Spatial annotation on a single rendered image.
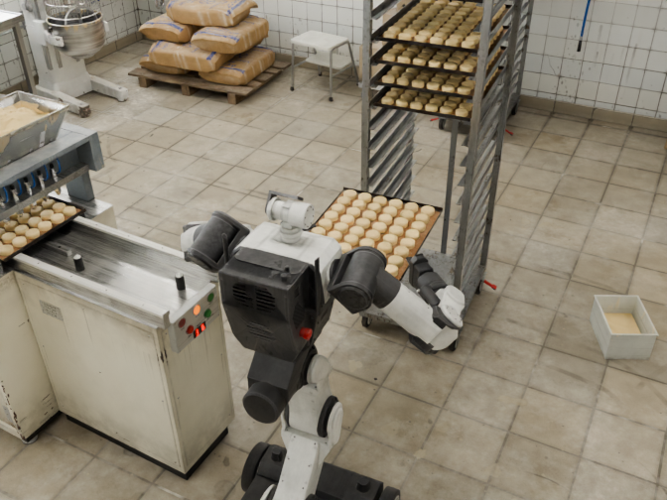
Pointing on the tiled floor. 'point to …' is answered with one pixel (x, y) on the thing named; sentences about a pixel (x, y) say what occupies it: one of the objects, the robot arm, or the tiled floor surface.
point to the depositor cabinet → (23, 426)
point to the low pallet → (191, 82)
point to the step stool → (325, 55)
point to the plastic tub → (622, 326)
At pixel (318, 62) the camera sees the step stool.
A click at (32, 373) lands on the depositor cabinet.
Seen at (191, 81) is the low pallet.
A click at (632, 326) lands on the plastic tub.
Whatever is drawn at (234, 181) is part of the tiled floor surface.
